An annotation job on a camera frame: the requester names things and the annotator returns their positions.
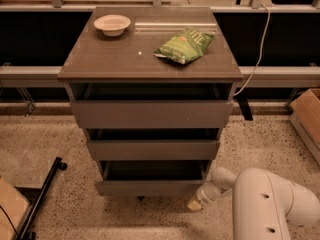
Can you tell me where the cardboard box right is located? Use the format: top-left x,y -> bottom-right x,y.
290,88 -> 320,165

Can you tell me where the black wheeled stand leg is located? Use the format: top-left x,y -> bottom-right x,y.
17,157 -> 67,240

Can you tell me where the grey drawer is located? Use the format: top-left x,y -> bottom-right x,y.
87,128 -> 220,161
71,83 -> 233,129
96,160 -> 212,196

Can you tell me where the grey metal railing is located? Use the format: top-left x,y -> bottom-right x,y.
0,66 -> 320,88

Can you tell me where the black bracket behind cabinet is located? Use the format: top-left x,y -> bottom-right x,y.
235,90 -> 253,121

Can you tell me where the black cable left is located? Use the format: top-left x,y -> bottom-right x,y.
0,204 -> 20,240

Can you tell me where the grey drawer cabinet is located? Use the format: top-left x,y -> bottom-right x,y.
57,6 -> 244,172

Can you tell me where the green chip bag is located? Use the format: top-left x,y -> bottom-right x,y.
154,29 -> 214,65

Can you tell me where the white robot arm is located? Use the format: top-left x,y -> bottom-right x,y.
188,167 -> 320,240

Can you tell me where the wooden board left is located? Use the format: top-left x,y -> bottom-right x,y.
0,177 -> 30,240

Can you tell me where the white paper bowl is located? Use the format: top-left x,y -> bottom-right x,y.
94,15 -> 131,37

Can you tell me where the white cable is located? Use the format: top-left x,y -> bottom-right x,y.
233,4 -> 272,97

